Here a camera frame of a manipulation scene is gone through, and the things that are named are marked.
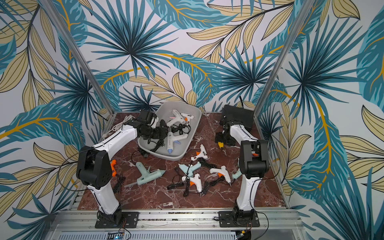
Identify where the small mint glue gun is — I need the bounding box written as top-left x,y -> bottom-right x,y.
179,163 -> 202,178

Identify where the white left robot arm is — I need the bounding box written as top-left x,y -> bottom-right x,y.
76,110 -> 169,216

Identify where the small white orange glue gun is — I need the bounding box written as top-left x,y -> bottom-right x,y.
181,113 -> 194,123

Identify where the grey plastic storage box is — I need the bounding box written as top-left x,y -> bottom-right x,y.
138,102 -> 202,161

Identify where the front aluminium rail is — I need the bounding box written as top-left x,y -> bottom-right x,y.
45,208 -> 309,240

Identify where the white blue-tip glue gun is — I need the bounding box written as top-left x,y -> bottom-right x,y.
167,132 -> 188,154

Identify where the black tool case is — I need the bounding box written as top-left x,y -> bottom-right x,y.
220,105 -> 254,131

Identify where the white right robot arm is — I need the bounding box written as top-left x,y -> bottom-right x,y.
215,121 -> 270,212

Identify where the white glue gun orange trigger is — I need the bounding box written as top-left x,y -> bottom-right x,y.
182,174 -> 203,193

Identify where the white power cord with plug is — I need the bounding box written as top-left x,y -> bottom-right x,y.
101,115 -> 136,141

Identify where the black glue gun orange trigger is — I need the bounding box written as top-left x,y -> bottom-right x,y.
154,120 -> 169,140

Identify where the aluminium frame post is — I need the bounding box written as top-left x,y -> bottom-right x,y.
40,0 -> 115,115
253,0 -> 317,116

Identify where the right aluminium frame post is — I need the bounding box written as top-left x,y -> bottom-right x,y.
253,0 -> 317,116

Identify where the white glue gun long nozzle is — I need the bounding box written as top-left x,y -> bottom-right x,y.
210,166 -> 232,186

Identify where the white glue gun red switch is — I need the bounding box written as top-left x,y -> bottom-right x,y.
191,144 -> 209,161

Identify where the large mint green glue gun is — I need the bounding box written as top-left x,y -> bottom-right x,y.
125,162 -> 166,188

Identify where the black cable bundle by box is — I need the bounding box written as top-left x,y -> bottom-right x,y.
130,148 -> 151,164

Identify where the large white pink glue gun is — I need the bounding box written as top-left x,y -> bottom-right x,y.
167,109 -> 187,127

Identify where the left aluminium frame post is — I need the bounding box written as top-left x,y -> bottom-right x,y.
40,0 -> 115,115

